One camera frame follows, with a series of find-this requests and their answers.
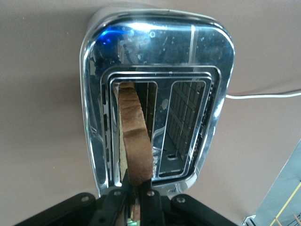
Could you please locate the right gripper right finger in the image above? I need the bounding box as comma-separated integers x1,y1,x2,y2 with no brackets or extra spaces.
140,177,238,226

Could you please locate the white toaster power cord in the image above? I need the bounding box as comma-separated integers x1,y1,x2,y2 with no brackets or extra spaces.
224,89,301,100

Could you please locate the brown crust bread slice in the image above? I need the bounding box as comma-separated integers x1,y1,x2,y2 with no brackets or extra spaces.
116,80,154,223

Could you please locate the aluminium table corner bracket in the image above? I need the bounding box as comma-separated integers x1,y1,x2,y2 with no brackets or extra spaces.
242,214,258,226

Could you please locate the beige chrome two-slot toaster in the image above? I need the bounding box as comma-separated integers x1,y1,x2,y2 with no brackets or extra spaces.
79,8,236,201

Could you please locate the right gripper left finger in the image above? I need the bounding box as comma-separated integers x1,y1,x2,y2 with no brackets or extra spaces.
14,169,135,226

